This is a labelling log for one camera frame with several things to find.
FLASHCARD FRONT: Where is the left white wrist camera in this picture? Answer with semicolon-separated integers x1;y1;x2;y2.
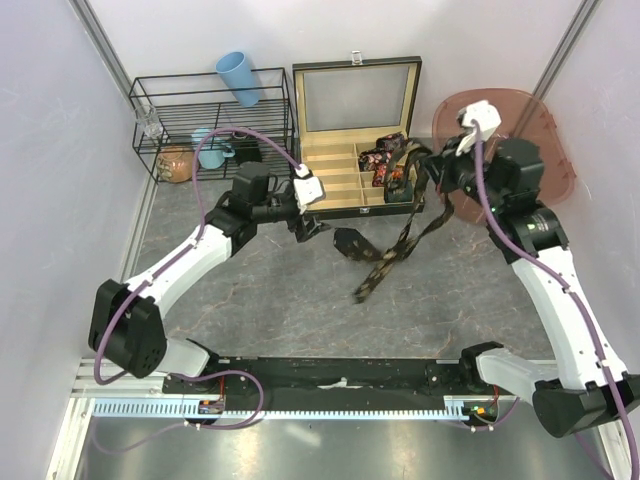
293;164;326;214

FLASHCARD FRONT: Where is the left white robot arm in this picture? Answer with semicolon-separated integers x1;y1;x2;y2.
88;162;325;393

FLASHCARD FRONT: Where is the red patterned rolled tie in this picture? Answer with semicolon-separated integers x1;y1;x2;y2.
372;164;404;187

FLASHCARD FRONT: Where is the purple cable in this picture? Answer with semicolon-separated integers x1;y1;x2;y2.
444;122;634;480
89;127;309;454

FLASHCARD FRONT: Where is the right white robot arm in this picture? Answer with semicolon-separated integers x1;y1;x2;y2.
429;135;639;438

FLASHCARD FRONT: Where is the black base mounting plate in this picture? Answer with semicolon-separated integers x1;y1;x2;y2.
162;357;508;410

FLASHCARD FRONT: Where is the clear glass cup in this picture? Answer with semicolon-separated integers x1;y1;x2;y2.
134;104;164;139

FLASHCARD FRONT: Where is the black wire rack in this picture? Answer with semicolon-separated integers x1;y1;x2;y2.
129;67;296;182

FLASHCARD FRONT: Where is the black pink floral rolled tie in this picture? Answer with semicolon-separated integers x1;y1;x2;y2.
358;149;391;172

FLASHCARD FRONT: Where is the light blue mug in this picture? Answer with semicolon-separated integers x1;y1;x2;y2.
191;128;235;170

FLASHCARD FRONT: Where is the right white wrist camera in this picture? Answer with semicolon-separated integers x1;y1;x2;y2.
456;100;502;156

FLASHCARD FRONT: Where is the black ceramic jar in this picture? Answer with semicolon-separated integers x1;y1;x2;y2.
230;136;262;166

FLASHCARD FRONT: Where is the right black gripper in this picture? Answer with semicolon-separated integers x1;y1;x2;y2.
422;131;508;213

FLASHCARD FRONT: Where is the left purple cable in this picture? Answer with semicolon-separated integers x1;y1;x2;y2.
89;127;309;454

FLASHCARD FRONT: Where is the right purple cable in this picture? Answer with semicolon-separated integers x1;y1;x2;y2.
444;122;634;480

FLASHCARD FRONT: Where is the black wooden tie box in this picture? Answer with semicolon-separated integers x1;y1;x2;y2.
292;56;422;220

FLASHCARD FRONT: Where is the dark floral necktie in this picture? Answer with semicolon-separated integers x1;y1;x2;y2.
333;139;456;305

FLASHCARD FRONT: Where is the dark pink patterned rolled tie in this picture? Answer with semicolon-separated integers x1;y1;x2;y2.
376;132;407;152

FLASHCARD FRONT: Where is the blue plastic cup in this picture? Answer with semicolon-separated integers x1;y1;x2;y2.
215;51;261;107

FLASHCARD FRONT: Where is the pink transparent plastic tub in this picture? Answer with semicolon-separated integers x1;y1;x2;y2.
432;88;576;206

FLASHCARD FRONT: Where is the dark green rolled tie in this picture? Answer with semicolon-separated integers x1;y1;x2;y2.
384;182;413;203

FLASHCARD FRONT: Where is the brown round vase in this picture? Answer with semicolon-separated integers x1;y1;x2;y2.
156;145;197;184

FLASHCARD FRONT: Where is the light blue cable duct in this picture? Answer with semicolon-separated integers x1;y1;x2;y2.
93;396;498;423

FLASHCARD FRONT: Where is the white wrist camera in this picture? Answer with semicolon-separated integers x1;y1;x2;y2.
456;100;502;156
293;164;326;214

